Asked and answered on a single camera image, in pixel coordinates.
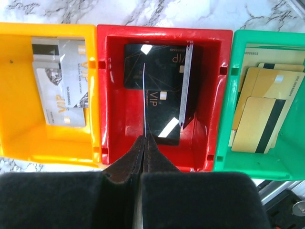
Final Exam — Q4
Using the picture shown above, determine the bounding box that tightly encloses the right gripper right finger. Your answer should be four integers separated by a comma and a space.
141, 135, 270, 229

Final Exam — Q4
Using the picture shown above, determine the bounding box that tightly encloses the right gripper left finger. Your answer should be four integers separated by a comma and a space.
0, 136, 145, 229

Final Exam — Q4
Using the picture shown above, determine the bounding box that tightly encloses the black credit card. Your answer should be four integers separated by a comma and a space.
142, 63, 147, 138

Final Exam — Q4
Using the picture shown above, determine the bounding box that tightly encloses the black VIP card lower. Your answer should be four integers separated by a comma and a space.
145, 89, 181, 146

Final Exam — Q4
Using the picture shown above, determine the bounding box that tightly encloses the black vip card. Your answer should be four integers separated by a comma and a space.
123, 42, 204, 120
145, 89, 181, 146

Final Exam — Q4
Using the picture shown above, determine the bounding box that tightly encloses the stack of upright cards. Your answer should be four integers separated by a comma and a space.
179, 42, 193, 127

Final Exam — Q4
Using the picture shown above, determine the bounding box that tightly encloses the silver VIP card front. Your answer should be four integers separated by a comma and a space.
34, 39, 89, 127

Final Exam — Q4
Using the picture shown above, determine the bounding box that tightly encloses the silver vip card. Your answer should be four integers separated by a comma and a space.
34, 39, 89, 127
30, 36, 86, 70

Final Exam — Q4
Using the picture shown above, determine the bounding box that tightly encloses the gold card with stripe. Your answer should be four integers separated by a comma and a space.
232, 97, 286, 154

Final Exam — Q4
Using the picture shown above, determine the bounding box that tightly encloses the black VIP card upper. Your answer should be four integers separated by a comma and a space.
123, 42, 204, 120

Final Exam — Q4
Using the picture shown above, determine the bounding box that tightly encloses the gold card numbered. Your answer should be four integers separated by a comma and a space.
238, 42, 305, 148

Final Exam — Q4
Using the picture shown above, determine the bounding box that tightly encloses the silver VIP card back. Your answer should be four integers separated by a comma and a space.
30, 36, 86, 70

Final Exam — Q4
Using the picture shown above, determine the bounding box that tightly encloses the red plastic bin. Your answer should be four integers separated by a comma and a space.
97, 25, 233, 172

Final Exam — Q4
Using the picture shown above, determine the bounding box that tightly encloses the yellow plastic bin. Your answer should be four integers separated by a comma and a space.
0, 23, 102, 167

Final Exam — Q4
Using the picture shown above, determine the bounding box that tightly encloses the green plastic bin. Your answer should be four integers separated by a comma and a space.
213, 30, 305, 181

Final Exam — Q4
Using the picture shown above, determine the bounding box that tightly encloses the aluminium rail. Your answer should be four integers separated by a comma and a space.
257, 180, 305, 205

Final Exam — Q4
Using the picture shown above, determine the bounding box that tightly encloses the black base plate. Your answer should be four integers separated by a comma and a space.
264, 189, 305, 229

